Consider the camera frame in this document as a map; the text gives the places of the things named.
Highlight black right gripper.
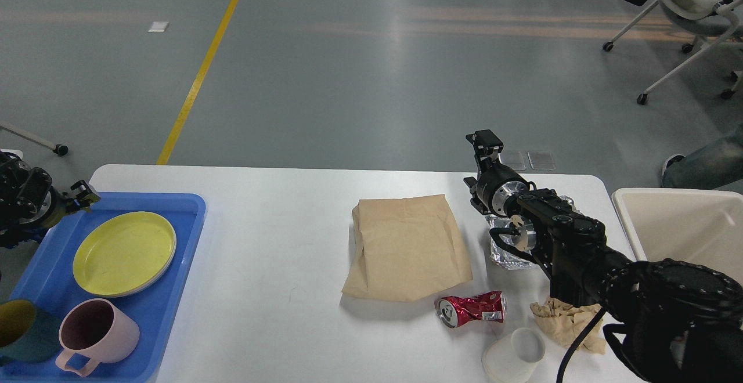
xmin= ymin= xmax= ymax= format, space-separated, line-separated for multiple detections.
xmin=463 ymin=130 xmax=530 ymax=216

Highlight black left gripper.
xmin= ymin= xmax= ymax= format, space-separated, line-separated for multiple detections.
xmin=41 ymin=180 xmax=101 ymax=229

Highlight yellow plate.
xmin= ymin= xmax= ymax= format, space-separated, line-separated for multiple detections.
xmin=72 ymin=211 xmax=177 ymax=298

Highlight aluminium foil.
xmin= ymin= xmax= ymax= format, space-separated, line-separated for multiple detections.
xmin=485 ymin=195 xmax=576 ymax=271

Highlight pink mug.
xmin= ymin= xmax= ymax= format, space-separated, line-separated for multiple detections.
xmin=54 ymin=298 xmax=140 ymax=377

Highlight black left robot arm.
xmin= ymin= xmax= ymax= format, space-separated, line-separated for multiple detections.
xmin=1 ymin=152 xmax=101 ymax=249

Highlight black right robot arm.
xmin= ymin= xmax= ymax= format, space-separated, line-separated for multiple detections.
xmin=464 ymin=130 xmax=742 ymax=382

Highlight white chair leg with caster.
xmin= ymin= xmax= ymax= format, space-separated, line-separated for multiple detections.
xmin=1 ymin=120 xmax=69 ymax=157

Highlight floor outlet plates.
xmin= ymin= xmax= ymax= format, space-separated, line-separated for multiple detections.
xmin=499 ymin=150 xmax=557 ymax=171

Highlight blue plastic tray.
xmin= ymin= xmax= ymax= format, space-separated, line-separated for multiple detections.
xmin=1 ymin=192 xmax=207 ymax=382

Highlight brown paper bag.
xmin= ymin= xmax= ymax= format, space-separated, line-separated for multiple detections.
xmin=342 ymin=194 xmax=473 ymax=302

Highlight teal and yellow cup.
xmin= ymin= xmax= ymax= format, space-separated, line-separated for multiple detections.
xmin=1 ymin=300 xmax=62 ymax=366

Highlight crushed red soda can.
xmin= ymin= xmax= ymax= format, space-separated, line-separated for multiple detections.
xmin=434 ymin=291 xmax=507 ymax=328

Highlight crumpled brown napkin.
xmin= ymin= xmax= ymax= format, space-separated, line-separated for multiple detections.
xmin=529 ymin=297 xmax=606 ymax=355

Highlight white paper cup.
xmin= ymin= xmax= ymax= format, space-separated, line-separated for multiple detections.
xmin=481 ymin=327 xmax=546 ymax=382

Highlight beige plastic bin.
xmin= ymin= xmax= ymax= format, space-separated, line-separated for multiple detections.
xmin=611 ymin=188 xmax=742 ymax=283

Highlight person in jeans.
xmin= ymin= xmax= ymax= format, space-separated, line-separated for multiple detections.
xmin=660 ymin=124 xmax=742 ymax=190

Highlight white office chair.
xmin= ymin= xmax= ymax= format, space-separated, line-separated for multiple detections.
xmin=603 ymin=0 xmax=741 ymax=105

